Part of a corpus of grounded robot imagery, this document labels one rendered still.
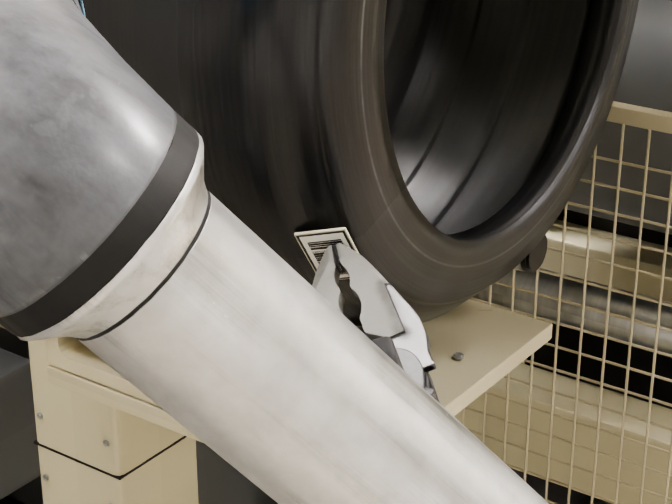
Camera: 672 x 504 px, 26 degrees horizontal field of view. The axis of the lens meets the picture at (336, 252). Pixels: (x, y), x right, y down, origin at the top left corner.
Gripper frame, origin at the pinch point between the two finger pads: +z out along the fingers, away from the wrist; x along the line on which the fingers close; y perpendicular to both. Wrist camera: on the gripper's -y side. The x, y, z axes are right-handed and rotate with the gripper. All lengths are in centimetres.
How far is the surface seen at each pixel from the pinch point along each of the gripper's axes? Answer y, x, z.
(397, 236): 5.8, 4.4, 3.0
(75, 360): 27.5, -29.6, 13.6
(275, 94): -10.5, 0.2, 7.8
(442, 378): 36.8, 2.7, 3.6
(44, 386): 46, -40, 21
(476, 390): 37.6, 5.4, 1.6
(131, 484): 52, -34, 10
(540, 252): 37.6, 15.6, 13.2
